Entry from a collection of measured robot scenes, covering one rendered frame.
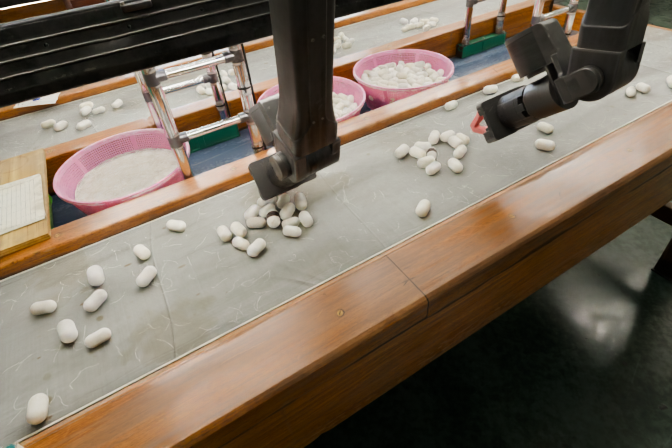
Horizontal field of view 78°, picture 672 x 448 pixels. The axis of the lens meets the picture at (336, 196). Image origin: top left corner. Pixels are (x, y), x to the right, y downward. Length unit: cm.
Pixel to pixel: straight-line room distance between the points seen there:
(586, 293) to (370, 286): 119
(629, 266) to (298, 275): 141
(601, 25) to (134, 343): 71
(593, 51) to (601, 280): 122
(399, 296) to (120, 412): 35
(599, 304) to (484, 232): 104
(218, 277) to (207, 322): 8
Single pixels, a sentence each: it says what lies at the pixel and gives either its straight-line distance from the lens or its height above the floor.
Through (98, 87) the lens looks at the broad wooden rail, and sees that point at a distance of 142.
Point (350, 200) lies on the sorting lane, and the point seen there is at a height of 74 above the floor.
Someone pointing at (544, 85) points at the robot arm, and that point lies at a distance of 67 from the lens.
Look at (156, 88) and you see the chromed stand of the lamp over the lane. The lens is 77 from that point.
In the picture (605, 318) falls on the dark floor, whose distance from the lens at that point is 164.
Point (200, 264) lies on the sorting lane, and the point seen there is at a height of 74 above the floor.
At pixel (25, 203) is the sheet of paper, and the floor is 78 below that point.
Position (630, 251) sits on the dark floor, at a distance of 190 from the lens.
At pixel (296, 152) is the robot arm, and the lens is 50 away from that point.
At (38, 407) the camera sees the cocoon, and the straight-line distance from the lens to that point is 63.
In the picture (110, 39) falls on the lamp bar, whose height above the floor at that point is 108.
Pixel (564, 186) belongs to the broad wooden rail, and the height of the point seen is 76.
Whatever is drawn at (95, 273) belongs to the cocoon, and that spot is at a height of 76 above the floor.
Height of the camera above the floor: 122
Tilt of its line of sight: 39 degrees down
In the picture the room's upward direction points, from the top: 6 degrees counter-clockwise
